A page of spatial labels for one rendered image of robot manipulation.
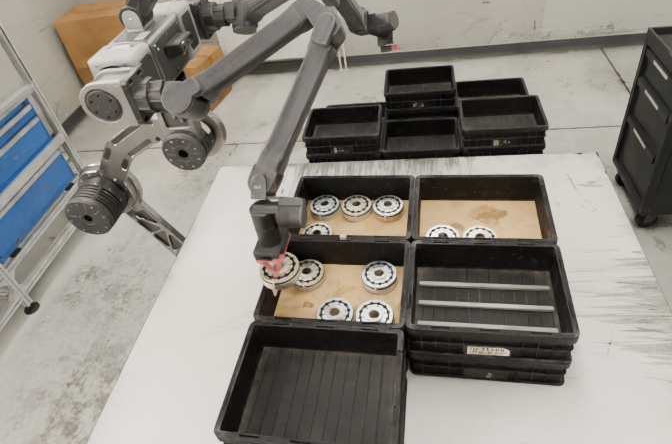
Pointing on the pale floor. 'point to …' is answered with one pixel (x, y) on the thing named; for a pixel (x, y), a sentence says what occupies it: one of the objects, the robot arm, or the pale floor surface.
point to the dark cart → (649, 131)
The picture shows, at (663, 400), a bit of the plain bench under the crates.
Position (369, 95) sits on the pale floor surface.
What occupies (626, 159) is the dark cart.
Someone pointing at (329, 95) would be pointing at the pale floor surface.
